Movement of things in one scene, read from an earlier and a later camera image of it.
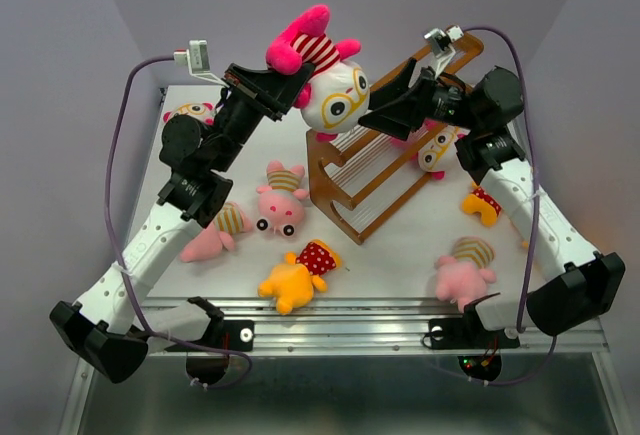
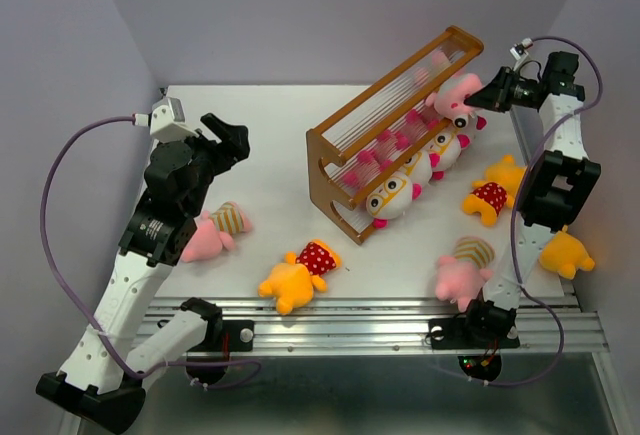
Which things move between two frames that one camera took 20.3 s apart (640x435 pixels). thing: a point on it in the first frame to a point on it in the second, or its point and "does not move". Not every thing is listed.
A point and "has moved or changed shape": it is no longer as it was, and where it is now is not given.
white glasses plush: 439,152 does not move
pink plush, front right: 463,277 does not move
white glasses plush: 338,92 to 419,169
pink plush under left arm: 230,219 does not move
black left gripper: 277,92 to 233,147
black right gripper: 391,112 to 493,95
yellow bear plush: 292,285 does not move
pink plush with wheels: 281,202 has moved or changed shape
